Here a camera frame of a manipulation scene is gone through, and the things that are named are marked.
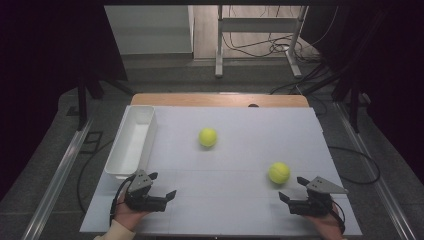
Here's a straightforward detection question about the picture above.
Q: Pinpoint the white board sheet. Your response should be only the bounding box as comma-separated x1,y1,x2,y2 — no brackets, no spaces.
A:
79,105,363,237

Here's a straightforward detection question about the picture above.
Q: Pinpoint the wooden table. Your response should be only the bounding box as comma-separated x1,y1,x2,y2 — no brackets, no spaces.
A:
130,93,310,108

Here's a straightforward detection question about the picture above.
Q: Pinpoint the yellow tennis ball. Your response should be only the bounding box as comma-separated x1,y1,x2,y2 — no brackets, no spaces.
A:
198,127,218,148
268,162,291,185

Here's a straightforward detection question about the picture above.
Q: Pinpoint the person's left hand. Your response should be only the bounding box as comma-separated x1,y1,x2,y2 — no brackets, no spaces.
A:
113,191,151,232

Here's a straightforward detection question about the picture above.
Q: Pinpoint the tangle of black cables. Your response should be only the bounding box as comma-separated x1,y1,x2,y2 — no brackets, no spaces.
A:
222,33,321,64

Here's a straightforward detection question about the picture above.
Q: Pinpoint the metal floor rail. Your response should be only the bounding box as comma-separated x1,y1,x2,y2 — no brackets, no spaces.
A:
21,118,94,240
334,101,418,240

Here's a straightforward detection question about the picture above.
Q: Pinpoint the black stand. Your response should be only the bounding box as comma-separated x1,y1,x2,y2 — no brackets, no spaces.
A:
66,66,136,132
301,49,368,134

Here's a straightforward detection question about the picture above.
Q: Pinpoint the white cabinet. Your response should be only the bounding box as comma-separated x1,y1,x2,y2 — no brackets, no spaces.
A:
104,4,195,56

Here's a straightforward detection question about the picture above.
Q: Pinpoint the white metal desk frame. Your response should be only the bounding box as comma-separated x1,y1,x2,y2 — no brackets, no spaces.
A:
214,4,309,79

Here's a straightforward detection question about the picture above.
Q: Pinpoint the person's right hand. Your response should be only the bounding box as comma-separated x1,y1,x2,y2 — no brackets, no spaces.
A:
304,203,346,240

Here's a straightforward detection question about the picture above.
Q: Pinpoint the dark curtain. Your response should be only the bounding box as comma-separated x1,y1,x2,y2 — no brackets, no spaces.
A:
306,0,424,184
0,0,128,201

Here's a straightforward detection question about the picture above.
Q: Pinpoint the black floor cable loop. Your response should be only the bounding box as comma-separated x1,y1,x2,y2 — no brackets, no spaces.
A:
328,145,382,185

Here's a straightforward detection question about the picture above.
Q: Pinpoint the white plastic bin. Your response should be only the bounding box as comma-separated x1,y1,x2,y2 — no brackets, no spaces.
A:
104,104,158,181

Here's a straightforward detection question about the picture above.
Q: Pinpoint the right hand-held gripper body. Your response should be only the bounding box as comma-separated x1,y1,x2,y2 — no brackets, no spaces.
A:
288,175,349,218

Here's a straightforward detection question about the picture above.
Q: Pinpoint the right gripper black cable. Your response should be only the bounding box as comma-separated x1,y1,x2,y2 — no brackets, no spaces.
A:
331,199,347,234

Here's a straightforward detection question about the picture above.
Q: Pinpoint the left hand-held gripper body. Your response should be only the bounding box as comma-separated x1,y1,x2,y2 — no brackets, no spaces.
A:
123,169,168,213

